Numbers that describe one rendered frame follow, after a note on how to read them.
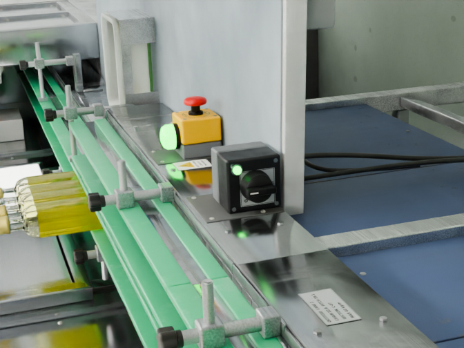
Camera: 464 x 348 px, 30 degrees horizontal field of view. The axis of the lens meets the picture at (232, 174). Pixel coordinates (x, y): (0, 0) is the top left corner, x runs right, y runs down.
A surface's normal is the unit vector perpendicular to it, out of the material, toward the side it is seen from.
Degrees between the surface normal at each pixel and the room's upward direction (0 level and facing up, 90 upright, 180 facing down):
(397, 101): 90
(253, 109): 0
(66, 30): 90
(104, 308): 90
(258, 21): 0
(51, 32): 90
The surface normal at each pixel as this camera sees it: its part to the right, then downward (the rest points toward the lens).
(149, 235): -0.04, -0.95
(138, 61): 0.31, 0.28
